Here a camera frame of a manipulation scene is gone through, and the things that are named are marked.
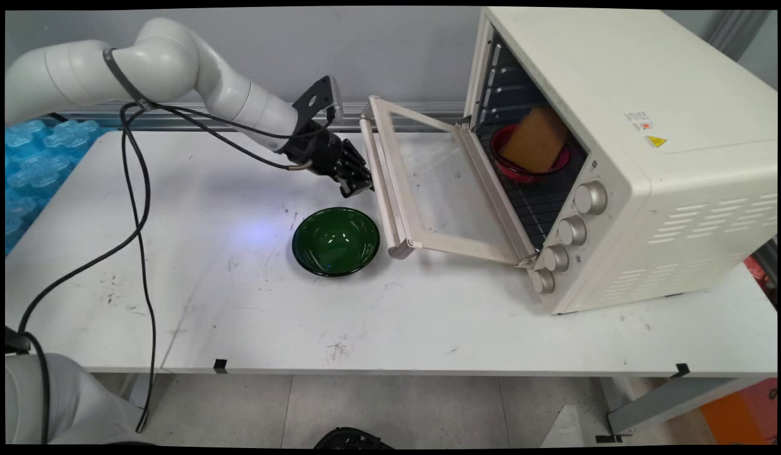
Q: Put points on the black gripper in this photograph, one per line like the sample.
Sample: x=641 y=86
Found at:
x=316 y=150

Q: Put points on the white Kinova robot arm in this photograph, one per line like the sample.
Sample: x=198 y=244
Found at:
x=163 y=63

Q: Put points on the dark green bowl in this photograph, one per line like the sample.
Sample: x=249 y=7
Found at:
x=335 y=243

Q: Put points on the glass oven door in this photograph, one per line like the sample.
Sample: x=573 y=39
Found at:
x=441 y=183

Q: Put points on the red bowl with black rim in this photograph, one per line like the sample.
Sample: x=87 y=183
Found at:
x=514 y=169

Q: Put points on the brown bread slice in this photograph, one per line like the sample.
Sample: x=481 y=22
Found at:
x=534 y=140

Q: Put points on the small silver oven knob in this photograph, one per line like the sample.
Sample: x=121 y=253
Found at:
x=543 y=281

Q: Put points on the black tape piece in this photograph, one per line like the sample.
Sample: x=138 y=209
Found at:
x=682 y=370
x=220 y=366

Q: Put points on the large silver oven knob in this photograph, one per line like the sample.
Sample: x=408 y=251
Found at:
x=591 y=198

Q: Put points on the black round object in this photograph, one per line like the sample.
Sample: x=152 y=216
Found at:
x=352 y=439

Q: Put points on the cream white toaster oven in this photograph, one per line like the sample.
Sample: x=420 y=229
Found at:
x=618 y=95

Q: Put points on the white label sticker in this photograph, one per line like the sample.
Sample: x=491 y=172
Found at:
x=638 y=121

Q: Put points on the yellow warning sticker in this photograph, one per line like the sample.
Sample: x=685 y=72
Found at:
x=656 y=141

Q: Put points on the grey metal table leg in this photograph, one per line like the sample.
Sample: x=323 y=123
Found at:
x=668 y=404

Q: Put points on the red mesh item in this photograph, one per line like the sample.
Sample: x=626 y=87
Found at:
x=762 y=278

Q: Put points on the orange box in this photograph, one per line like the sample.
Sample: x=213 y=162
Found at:
x=741 y=414

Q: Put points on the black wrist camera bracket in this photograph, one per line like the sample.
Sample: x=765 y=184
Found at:
x=318 y=98

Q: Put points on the aluminium profile rail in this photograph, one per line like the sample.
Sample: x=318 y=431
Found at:
x=175 y=117

